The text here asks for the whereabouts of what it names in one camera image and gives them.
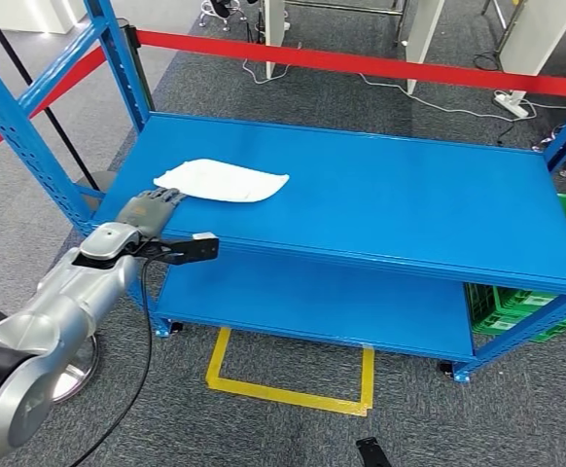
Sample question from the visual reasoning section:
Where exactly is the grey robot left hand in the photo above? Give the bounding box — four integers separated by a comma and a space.
116, 187, 187, 238

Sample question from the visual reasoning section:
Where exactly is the white curved plastic part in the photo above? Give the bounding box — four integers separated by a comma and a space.
152, 158, 290, 205

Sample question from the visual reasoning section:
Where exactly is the blue metal shelf rack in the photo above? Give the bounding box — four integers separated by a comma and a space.
0, 0, 566, 386

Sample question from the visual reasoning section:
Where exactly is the thin black pole, flat base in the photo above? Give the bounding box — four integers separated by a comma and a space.
0, 0, 119, 195

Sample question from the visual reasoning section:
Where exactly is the dark stanchion, chrome base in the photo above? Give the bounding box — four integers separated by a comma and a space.
117, 18, 157, 114

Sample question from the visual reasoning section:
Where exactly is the white table leg panel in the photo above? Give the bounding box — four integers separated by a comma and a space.
265, 0, 289, 80
406, 0, 445, 96
498, 0, 566, 108

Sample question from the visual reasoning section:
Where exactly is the black robot right foot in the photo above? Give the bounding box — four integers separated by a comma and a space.
356, 437, 391, 467

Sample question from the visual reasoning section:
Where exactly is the white power strip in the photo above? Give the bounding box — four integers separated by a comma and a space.
493, 90, 529, 120

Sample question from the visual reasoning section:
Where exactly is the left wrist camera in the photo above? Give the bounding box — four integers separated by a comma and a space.
142, 232, 220, 267

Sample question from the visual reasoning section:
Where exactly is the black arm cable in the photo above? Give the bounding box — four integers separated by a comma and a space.
68, 254, 155, 467

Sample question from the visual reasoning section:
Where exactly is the chrome stanchion post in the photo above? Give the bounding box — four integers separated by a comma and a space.
0, 293, 100, 404

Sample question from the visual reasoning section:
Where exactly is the white floor cable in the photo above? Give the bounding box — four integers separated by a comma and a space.
241, 41, 539, 124

